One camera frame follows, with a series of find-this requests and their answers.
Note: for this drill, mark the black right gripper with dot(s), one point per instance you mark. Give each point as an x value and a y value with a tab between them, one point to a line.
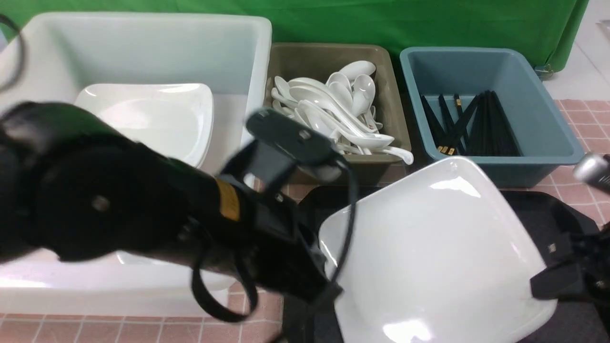
576	276

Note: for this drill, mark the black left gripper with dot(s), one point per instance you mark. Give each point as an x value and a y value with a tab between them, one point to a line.
260	241

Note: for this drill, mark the white square rice plate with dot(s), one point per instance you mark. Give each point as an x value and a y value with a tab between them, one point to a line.
440	257

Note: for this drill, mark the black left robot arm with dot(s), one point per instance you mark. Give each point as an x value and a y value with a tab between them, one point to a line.
73	185

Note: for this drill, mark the top white plate in tub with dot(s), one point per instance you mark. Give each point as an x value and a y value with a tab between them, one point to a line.
175	120

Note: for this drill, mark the blue chopstick bin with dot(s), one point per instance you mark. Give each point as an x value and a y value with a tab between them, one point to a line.
542	135

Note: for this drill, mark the small white bowl in tub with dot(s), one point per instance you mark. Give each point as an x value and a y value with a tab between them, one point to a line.
126	258

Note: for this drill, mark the pink checkered tablecloth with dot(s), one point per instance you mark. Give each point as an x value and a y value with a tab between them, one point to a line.
45	326

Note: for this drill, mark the pile of white spoons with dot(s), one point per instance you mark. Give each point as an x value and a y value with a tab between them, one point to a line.
341	108

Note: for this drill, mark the pile of black chopsticks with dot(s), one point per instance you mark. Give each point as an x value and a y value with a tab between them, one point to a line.
481	128

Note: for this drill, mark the large translucent white tub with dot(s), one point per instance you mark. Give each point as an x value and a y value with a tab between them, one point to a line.
70	51

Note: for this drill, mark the olive green spoon bin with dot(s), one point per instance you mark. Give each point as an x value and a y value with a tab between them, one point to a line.
318	61

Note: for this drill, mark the green backdrop cloth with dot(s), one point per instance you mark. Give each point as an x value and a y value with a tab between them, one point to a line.
543	31

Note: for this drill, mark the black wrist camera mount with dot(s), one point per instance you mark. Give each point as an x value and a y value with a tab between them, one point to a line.
280	146

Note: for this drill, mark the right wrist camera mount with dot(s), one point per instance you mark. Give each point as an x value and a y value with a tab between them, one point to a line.
594	171

